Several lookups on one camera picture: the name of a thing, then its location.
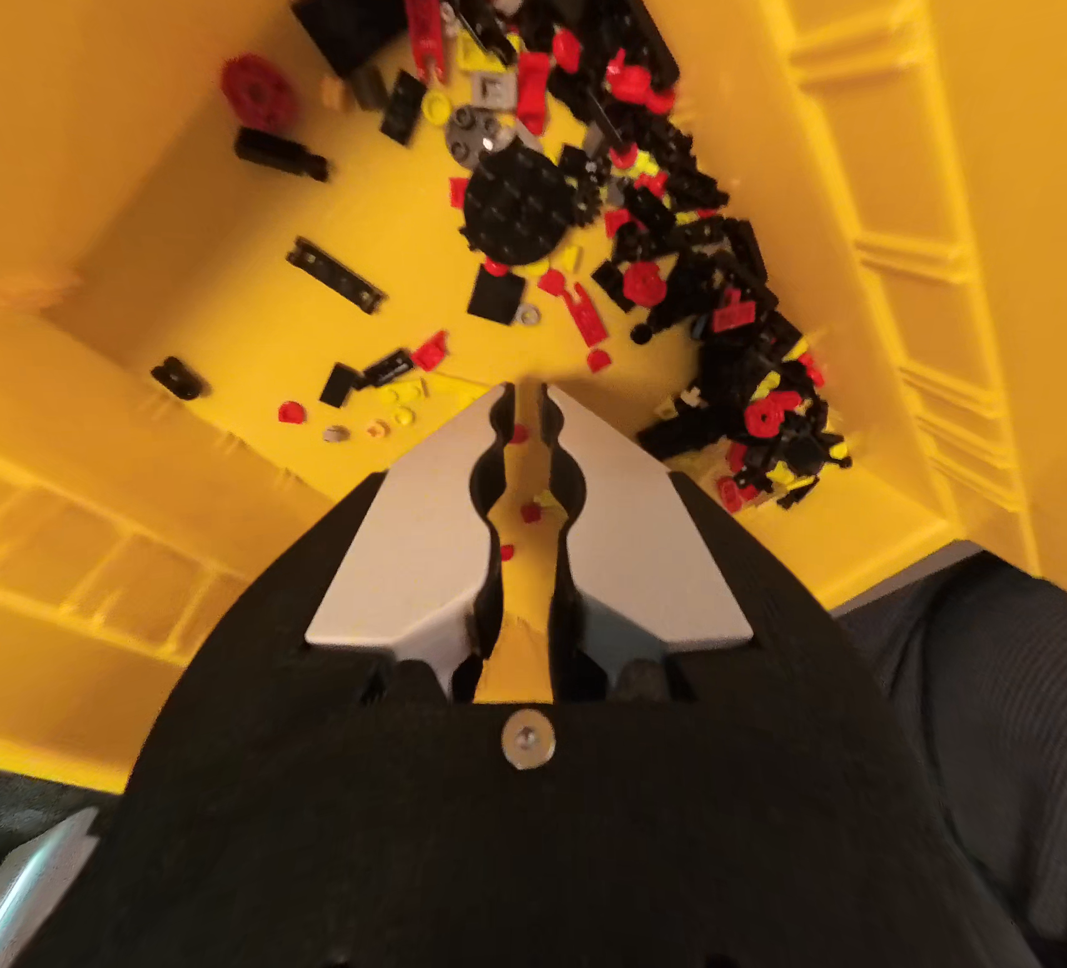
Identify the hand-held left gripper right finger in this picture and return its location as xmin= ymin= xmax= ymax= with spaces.
xmin=537 ymin=385 xmax=755 ymax=679

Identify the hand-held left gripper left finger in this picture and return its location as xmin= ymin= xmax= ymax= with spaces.
xmin=303 ymin=383 xmax=516 ymax=681

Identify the yellow plastic bin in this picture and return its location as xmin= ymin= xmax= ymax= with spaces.
xmin=0 ymin=0 xmax=1067 ymax=794

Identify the pile of lego pieces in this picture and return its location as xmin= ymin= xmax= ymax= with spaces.
xmin=150 ymin=0 xmax=855 ymax=569

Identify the person's grey clothing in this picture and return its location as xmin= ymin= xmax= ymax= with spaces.
xmin=837 ymin=551 xmax=1067 ymax=968

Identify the silver metal bar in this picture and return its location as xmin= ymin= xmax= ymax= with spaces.
xmin=0 ymin=805 xmax=103 ymax=944

